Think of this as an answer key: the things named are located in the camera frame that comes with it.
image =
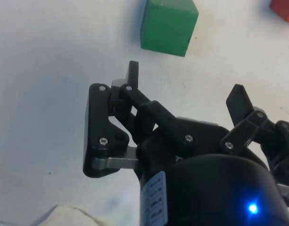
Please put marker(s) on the red cube block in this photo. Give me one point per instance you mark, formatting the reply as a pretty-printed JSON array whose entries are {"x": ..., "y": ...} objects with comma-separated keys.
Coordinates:
[{"x": 284, "y": 9}]

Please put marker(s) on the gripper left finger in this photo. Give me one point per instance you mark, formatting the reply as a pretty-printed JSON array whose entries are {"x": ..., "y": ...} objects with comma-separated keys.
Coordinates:
[{"x": 99, "y": 122}]

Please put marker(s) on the green cube block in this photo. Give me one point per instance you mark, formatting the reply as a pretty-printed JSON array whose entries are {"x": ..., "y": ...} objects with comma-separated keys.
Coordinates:
[{"x": 167, "y": 26}]

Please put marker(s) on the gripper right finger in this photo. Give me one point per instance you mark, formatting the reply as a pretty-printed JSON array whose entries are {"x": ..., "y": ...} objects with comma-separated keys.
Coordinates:
[{"x": 239, "y": 103}]

